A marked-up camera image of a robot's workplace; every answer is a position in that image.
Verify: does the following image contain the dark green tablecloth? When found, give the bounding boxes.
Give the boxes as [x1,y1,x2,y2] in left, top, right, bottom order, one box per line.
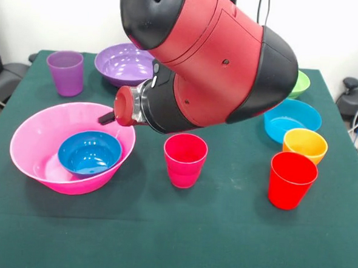
[0,47,358,268]

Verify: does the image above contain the green plastic bowl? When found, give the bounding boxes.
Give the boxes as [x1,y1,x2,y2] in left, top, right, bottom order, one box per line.
[287,69,312,101]

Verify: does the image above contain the shallow light blue plastic bowl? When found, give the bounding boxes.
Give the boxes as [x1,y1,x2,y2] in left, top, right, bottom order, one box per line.
[261,97,324,147]

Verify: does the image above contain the large pink plastic bowl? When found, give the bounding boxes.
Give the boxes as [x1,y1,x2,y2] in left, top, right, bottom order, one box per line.
[7,98,139,199]

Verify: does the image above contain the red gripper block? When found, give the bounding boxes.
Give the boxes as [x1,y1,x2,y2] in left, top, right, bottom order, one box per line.
[97,84,140,128]

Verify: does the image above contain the orange plastic cup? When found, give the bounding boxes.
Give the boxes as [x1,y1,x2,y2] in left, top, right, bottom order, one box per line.
[281,127,330,167]

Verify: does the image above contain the purple plastic bowl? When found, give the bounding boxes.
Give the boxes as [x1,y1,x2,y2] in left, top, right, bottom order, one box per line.
[93,41,157,90]

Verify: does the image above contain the magenta plastic cup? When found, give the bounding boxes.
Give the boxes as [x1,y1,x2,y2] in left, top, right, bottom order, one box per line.
[161,132,209,190]

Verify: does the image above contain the red plastic cup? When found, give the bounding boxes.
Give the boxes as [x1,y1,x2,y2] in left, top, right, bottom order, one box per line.
[267,150,320,213]

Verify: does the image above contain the purple plastic cup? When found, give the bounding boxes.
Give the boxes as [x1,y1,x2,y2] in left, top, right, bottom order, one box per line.
[44,49,86,99]

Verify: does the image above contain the small dark blue plastic bowl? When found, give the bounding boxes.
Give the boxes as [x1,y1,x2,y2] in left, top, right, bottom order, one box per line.
[56,129,124,181]

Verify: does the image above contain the black hanging wall cable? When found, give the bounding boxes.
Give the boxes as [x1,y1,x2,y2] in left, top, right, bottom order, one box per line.
[254,0,272,27]

